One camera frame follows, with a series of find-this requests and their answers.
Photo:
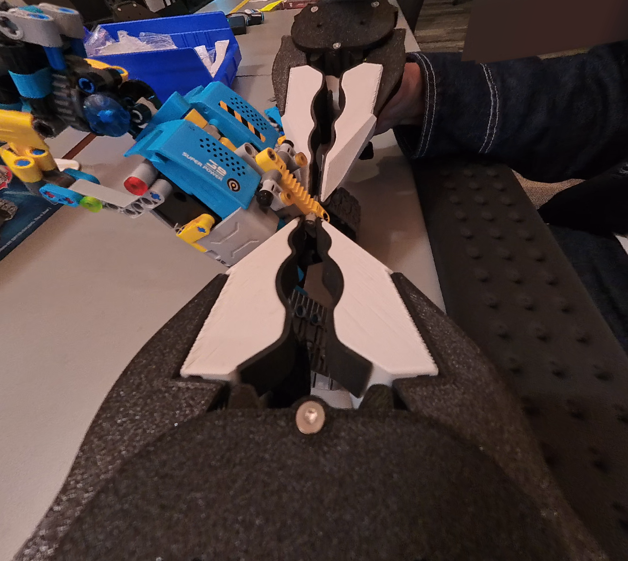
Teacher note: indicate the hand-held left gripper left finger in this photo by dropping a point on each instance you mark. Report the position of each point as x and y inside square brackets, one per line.
[235, 325]

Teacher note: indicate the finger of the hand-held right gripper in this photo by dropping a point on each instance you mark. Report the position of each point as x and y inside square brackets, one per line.
[355, 119]
[297, 109]

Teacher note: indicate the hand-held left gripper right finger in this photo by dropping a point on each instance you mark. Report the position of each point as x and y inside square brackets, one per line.
[388, 325]

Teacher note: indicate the yellow toothed beam piece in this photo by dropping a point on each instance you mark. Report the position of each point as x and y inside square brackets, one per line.
[292, 183]

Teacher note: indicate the blue tracked toy robot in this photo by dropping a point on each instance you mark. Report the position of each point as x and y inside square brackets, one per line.
[196, 153]

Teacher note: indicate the person's right forearm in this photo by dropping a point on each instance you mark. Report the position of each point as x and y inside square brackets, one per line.
[520, 109]

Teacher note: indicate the person's right hand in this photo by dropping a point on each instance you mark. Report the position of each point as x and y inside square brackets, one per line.
[407, 95]

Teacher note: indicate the blue plastic bin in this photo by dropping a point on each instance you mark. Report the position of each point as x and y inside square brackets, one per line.
[167, 55]

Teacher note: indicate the black dimpled mat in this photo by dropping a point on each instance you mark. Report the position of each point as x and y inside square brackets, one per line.
[530, 345]

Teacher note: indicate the person's blue jeans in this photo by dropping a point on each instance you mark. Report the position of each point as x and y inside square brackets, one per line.
[608, 276]

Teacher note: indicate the blue toy kit booklet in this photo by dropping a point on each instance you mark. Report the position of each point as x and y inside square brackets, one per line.
[20, 217]

